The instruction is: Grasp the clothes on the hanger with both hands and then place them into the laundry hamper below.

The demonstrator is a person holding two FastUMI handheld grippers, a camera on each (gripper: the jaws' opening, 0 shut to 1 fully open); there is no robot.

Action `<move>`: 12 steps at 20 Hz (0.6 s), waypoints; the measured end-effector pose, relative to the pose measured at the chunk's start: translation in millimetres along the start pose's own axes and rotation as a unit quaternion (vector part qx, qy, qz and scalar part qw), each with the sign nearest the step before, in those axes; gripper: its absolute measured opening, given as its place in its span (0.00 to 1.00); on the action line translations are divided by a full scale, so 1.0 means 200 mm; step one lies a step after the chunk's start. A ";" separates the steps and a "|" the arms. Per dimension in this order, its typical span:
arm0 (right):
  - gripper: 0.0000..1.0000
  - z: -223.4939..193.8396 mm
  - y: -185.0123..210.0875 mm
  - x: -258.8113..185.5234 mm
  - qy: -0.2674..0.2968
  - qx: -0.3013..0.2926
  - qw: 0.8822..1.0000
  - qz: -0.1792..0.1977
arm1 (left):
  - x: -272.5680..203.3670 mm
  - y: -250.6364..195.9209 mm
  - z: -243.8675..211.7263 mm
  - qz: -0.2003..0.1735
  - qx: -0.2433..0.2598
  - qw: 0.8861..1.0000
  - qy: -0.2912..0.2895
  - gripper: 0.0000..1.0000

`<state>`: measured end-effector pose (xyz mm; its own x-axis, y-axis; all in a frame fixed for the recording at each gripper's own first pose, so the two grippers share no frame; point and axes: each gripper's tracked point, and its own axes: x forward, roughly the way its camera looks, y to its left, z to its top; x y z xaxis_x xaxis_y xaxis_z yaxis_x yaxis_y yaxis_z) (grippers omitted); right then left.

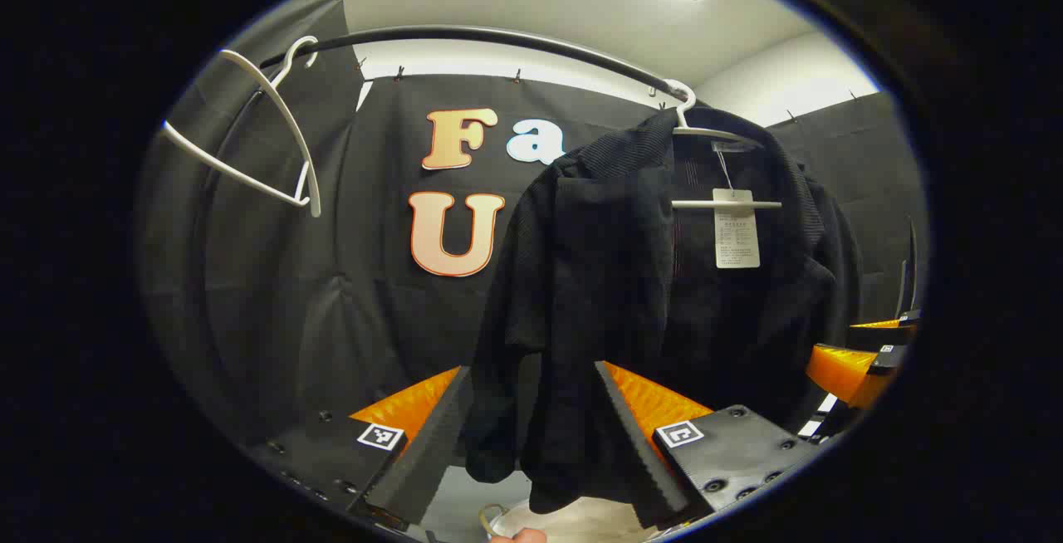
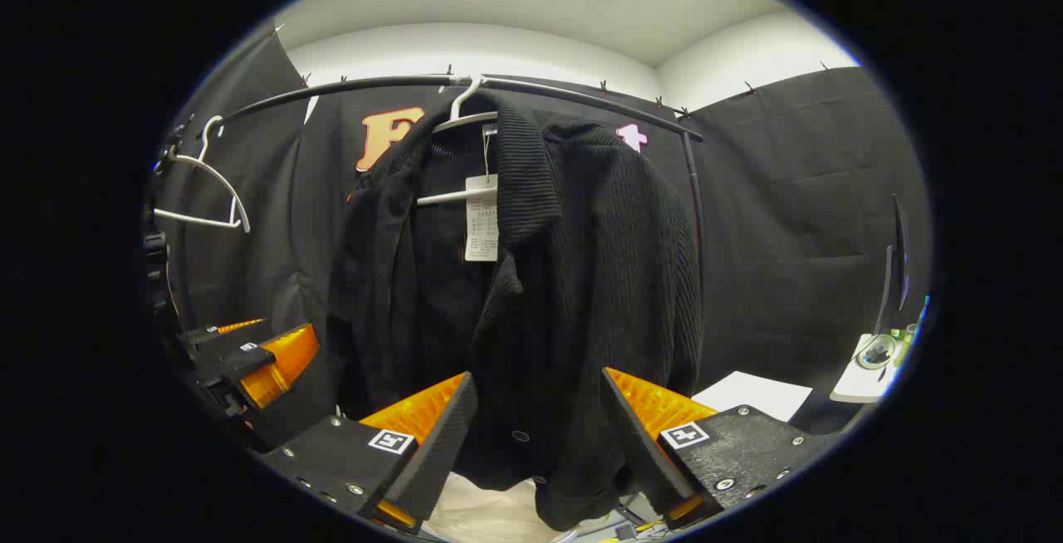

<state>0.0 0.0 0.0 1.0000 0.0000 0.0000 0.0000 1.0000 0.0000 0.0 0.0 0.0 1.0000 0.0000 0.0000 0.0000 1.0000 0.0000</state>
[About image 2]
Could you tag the white laundry hamper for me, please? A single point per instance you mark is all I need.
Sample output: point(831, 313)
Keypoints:
point(482, 514)

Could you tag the black clamp fixture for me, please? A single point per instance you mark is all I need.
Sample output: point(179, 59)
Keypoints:
point(156, 273)

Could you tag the white side desk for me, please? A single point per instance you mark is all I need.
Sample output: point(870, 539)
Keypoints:
point(855, 385)

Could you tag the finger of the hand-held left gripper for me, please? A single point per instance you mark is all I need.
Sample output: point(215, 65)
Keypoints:
point(286, 360)
point(237, 327)

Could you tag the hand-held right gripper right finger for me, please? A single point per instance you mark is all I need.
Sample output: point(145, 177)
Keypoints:
point(639, 452)

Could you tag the black backdrop cloth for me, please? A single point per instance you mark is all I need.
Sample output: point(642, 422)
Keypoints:
point(789, 219)

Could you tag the black knit jacket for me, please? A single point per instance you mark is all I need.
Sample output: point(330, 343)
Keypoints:
point(581, 277)

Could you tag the black clothes rail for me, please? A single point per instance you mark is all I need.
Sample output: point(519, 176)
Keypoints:
point(374, 83)

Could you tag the white plastic hanger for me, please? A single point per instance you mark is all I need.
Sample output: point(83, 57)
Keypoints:
point(199, 220)
point(469, 120)

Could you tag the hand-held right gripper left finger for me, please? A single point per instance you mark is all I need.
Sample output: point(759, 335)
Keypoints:
point(440, 452)

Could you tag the white sheet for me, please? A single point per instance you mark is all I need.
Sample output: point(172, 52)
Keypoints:
point(756, 398)

